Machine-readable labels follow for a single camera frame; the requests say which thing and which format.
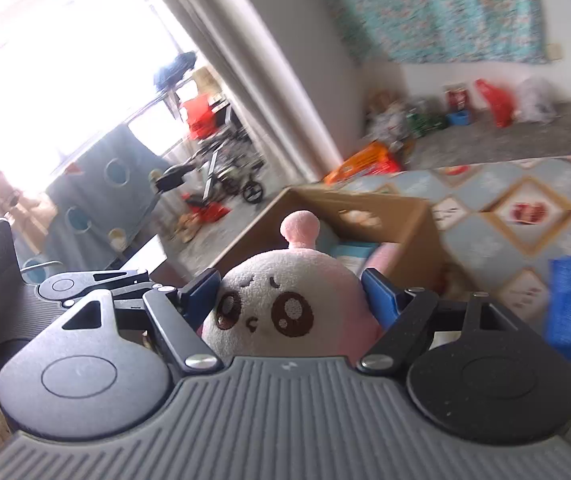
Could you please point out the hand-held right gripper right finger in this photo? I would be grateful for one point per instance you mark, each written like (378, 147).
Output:
(380, 295)

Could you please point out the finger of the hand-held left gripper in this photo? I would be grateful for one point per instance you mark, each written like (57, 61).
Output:
(120, 280)

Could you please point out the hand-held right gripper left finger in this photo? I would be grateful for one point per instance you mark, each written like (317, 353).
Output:
(203, 295)

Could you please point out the brown cardboard box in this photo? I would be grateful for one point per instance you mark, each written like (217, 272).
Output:
(405, 225)

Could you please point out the pink white plush toy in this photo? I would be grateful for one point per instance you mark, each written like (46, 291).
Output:
(290, 280)

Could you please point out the white panel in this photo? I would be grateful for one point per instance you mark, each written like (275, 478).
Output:
(140, 260)

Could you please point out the light blue white packet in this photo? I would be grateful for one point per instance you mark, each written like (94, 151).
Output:
(353, 255)

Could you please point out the crumpled red bag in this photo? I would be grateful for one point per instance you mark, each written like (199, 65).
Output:
(208, 210)

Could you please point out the grey dotted blanket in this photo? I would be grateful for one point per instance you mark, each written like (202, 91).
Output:
(95, 195)

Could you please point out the orange snack packet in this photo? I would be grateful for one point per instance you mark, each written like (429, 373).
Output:
(365, 162)

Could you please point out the folded wheelchair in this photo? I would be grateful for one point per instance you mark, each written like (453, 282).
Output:
(230, 160)

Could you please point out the red printed shopping bag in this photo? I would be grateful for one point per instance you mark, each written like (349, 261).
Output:
(198, 117)

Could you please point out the crumpled packaging heap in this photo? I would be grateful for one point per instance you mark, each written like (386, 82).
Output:
(388, 117)

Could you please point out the blue bowl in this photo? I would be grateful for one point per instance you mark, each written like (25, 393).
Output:
(458, 119)

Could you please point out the red packet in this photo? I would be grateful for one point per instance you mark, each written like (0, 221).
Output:
(456, 99)

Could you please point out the dark blue hanging garment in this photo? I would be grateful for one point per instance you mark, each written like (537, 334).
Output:
(175, 70)

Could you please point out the red plastic bag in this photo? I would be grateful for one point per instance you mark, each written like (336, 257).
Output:
(495, 102)

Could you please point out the grey curtain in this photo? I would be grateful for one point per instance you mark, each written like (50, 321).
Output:
(265, 60)

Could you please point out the teal floral wall cloth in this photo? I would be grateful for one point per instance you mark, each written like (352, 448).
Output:
(440, 5)

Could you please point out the wall socket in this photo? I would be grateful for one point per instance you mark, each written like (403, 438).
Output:
(555, 52)

